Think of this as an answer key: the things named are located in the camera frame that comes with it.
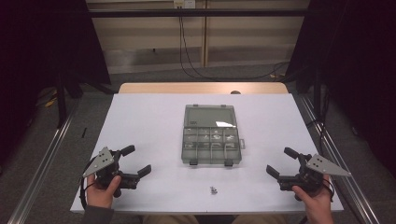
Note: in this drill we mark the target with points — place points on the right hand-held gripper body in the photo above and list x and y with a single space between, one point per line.
311 177

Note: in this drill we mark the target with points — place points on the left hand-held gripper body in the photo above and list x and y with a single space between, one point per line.
104 161

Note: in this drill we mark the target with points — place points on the small metal screw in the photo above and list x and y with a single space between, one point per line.
213 189

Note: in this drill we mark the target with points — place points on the grey transparent compartment box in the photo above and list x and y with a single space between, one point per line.
211 146

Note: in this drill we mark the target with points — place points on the person's right hand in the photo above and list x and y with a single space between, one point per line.
317 203

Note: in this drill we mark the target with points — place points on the person's left hand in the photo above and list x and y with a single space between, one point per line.
99 196

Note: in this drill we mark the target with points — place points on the small black floor item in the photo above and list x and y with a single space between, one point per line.
84 132

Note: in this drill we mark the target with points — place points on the black metal stand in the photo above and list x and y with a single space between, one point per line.
61 102

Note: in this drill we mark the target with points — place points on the small dark round object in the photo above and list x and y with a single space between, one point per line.
235 92

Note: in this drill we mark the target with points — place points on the wooden table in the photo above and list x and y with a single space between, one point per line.
186 88

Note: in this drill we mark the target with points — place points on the dark curtain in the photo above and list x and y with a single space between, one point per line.
37 46
358 62

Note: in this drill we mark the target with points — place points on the metal floor rail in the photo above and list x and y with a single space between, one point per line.
46 155
342 161

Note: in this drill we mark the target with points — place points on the wooden wall post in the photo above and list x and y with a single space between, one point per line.
205 40

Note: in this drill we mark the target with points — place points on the black horizontal frame bar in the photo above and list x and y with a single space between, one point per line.
186 12

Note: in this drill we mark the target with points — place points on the white wall power outlet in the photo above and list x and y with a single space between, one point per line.
184 3

